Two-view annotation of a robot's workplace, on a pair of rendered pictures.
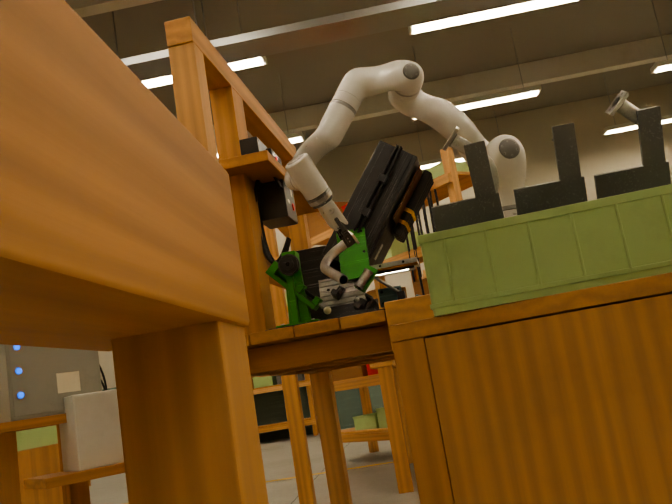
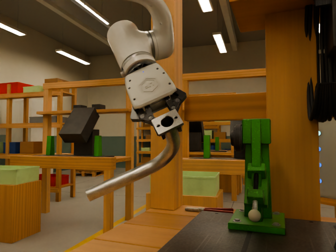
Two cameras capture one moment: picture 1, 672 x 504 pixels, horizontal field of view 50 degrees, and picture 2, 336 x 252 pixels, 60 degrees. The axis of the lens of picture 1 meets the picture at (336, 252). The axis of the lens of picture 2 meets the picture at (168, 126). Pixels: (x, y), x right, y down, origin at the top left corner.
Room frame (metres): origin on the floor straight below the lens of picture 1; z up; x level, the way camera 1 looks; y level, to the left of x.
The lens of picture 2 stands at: (2.48, -0.63, 1.12)
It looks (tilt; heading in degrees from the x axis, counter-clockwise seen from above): 3 degrees up; 102
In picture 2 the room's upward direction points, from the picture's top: straight up
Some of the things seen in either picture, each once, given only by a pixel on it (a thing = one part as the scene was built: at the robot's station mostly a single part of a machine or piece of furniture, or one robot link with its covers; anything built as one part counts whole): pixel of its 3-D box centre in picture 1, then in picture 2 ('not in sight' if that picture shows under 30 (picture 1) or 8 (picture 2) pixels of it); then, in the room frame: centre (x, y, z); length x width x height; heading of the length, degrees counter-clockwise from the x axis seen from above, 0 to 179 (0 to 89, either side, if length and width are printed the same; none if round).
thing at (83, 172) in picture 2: not in sight; (92, 167); (-1.94, 8.13, 0.22); 1.20 x 0.81 x 0.44; 88
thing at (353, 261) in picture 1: (354, 255); not in sight; (2.81, -0.07, 1.17); 0.13 x 0.12 x 0.20; 171
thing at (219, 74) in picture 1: (246, 109); not in sight; (2.94, 0.28, 1.89); 1.50 x 0.09 x 0.09; 171
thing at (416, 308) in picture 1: (426, 333); not in sight; (2.85, -0.30, 0.82); 1.50 x 0.14 x 0.15; 171
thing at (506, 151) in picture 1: (504, 174); not in sight; (2.26, -0.57, 1.25); 0.19 x 0.12 x 0.24; 5
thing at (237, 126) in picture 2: (288, 264); (237, 138); (2.49, 0.17, 1.12); 0.07 x 0.03 x 0.08; 81
